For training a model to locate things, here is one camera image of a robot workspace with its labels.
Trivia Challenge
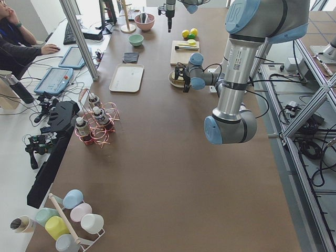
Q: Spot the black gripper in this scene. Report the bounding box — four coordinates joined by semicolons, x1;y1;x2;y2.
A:
174;66;190;92
158;3;175;33

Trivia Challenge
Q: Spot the bread slice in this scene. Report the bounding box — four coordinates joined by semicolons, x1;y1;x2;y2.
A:
171;72;185;85

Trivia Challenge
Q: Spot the white round plate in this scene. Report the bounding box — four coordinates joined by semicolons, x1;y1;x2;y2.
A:
169;71;190;88

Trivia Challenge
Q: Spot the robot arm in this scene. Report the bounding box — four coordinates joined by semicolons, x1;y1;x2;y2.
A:
184;1;310;144
157;0;210;33

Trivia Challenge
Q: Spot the cream rabbit tray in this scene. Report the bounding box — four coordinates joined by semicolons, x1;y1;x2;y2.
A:
109;64;144;93

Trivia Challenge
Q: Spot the yellow lemon lower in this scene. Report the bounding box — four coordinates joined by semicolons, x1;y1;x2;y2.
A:
182;29;190;38

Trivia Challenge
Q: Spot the yellow lemon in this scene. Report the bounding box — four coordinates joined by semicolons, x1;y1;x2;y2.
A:
190;28;198;36
182;29;190;38

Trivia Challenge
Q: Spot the yellow plastic knife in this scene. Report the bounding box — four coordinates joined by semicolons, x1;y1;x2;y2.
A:
178;43;198;47

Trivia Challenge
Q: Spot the yellow lemon upper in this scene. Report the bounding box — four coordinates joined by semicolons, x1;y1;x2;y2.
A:
190;28;198;36

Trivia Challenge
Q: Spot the pink bowl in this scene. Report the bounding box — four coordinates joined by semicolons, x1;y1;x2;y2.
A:
134;13;155;31

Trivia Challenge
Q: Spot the steel scoop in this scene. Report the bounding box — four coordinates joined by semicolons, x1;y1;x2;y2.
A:
139;7;148;24

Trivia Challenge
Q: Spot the lemon half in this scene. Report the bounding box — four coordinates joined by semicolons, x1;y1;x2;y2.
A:
187;39;196;45

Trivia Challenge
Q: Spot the wooden cutting board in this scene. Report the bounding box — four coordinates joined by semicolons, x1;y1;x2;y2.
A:
170;40;200;66

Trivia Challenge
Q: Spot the green bowl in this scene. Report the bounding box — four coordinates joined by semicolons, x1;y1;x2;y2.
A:
128;34;144;47

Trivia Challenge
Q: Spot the wooden stand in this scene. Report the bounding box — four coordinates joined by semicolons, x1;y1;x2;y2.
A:
117;0;136;34

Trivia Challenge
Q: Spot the grey folded cloth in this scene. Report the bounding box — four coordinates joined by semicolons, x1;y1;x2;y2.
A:
123;52;139;64

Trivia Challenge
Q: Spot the bottle lower left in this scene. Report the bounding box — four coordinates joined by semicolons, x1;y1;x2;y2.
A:
93;107;110;130

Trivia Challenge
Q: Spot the bottle upper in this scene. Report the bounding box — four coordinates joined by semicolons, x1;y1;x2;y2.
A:
89;93;101;109

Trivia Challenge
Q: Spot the black keyboard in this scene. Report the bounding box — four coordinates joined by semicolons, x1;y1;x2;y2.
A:
63;24;76;45

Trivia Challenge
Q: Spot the teach pendant far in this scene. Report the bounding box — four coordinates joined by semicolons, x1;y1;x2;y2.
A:
58;46;85;70

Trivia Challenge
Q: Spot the teach pendant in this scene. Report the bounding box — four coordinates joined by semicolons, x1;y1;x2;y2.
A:
58;46;85;70
34;67;74;95

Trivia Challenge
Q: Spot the bottle lower right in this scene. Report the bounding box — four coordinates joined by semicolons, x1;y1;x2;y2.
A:
76;117;93;145

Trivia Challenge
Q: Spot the black monitor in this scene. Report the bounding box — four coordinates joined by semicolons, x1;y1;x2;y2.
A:
27;100;80;209

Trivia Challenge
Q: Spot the teach pendant near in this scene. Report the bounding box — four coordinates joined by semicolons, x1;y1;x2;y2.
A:
34;67;74;95

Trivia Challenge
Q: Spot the person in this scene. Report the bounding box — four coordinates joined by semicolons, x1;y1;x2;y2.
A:
1;1;60;79

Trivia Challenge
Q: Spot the blue cup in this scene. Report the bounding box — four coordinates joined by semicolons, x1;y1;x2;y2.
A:
63;189;83;209

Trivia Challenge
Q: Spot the white cup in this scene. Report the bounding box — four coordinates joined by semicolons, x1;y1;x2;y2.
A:
80;214;104;234

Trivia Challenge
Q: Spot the pink cup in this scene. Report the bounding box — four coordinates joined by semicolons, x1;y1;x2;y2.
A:
70;203;92;222

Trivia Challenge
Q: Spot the black water bottle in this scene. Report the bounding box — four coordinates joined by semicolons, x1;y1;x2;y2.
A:
1;70;34;104

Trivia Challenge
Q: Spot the yellow cup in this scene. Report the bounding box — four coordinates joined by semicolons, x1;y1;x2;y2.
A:
45;216;70;240

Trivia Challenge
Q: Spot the green cup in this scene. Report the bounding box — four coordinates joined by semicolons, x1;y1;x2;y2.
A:
35;207;60;227

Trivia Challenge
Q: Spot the grey cup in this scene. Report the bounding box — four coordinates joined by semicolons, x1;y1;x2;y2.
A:
55;234;80;252

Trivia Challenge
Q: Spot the paper cup with steel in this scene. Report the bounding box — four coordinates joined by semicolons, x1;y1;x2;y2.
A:
10;216;36;233

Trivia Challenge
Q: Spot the copper wire bottle rack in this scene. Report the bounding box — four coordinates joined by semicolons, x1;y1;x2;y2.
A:
75;88;120;146

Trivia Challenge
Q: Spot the aluminium frame post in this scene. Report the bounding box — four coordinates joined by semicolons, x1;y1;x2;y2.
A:
59;0;99;81

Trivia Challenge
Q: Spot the white wire cup rack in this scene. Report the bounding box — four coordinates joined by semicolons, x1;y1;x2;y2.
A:
48;193;106;251

